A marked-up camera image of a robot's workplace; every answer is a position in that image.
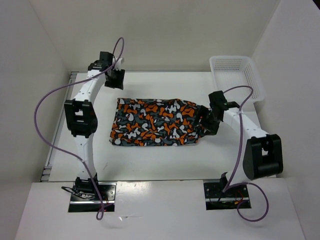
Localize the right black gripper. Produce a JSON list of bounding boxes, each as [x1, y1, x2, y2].
[[191, 104, 221, 136]]

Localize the orange camouflage shorts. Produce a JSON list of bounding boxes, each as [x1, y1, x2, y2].
[[109, 98, 209, 147]]

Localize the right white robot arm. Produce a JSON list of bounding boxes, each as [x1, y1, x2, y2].
[[196, 90, 284, 197]]

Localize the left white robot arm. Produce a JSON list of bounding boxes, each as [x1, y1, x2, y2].
[[64, 51, 125, 200]]

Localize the white plastic basket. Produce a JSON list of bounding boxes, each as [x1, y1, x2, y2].
[[209, 55, 265, 103]]

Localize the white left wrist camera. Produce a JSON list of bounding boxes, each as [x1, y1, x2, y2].
[[112, 57, 124, 70]]

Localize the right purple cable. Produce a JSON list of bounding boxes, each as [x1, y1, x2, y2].
[[222, 85, 270, 222]]

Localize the purple cable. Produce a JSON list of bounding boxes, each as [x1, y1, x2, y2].
[[33, 37, 125, 221], [222, 85, 270, 222]]

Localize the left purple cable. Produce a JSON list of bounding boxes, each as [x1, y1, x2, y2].
[[33, 37, 125, 221]]

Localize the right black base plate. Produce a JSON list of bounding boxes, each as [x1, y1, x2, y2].
[[203, 179, 251, 211]]

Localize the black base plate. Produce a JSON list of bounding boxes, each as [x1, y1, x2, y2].
[[62, 182, 117, 213], [203, 179, 251, 211]]

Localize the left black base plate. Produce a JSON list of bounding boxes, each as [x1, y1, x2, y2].
[[62, 182, 117, 213]]

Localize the aluminium table rail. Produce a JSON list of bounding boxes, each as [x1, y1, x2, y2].
[[40, 71, 79, 183]]

